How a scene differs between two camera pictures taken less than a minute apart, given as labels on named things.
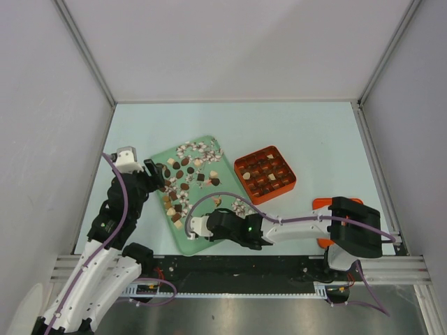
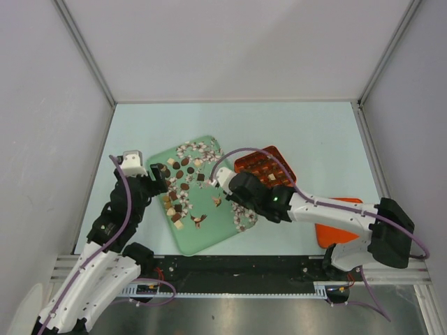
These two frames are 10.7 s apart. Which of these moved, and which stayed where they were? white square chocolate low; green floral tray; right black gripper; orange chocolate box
Moved: right black gripper
Stayed: orange chocolate box; white square chocolate low; green floral tray
